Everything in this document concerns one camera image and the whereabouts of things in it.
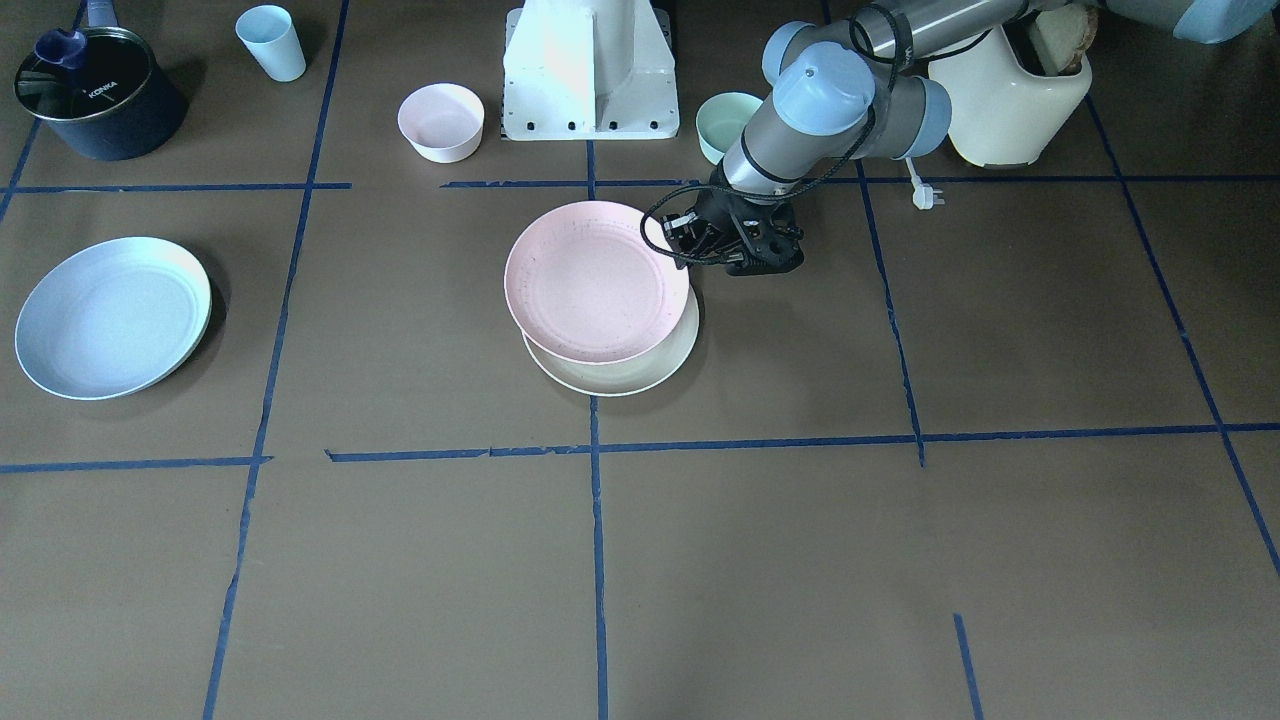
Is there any pink plate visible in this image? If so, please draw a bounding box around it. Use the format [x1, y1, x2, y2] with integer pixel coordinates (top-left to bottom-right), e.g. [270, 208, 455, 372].
[503, 201, 691, 365]

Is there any dark blue pot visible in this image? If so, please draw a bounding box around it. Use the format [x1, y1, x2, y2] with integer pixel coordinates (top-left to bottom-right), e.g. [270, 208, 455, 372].
[13, 1, 189, 161]

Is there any green bowl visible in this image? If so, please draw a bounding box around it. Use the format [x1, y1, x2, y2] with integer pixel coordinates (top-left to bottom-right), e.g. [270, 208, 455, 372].
[695, 92, 763, 165]

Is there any light blue cup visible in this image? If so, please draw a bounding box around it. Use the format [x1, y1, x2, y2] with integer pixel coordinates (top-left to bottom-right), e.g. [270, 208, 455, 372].
[236, 5, 306, 83]

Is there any pink bowl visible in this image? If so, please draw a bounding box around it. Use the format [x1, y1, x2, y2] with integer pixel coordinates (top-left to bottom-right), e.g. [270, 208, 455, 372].
[397, 83, 486, 164]

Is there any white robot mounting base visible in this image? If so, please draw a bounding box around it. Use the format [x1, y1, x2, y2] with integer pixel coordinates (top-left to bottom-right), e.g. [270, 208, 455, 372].
[500, 1, 680, 142]

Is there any cream toaster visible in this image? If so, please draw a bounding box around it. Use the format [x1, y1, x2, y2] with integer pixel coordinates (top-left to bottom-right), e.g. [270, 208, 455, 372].
[927, 27, 1093, 168]

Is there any cream plate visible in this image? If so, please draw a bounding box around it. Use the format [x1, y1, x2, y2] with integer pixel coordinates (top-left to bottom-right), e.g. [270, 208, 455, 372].
[522, 292, 701, 397]

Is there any blue plate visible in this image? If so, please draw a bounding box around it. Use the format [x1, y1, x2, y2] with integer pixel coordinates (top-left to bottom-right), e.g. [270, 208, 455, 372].
[14, 236, 212, 401]

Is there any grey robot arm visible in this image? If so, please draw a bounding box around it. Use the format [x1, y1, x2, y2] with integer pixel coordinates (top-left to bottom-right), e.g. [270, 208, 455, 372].
[641, 1, 1097, 275]

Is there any bread slice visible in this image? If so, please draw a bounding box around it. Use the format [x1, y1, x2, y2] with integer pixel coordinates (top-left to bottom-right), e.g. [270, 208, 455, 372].
[1028, 3, 1100, 77]

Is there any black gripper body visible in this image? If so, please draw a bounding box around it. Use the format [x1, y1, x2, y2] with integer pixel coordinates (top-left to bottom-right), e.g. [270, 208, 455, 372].
[692, 188, 805, 275]

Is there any white power plug cable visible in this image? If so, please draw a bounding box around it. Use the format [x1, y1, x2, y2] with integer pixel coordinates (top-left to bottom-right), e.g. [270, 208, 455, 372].
[905, 158, 946, 211]

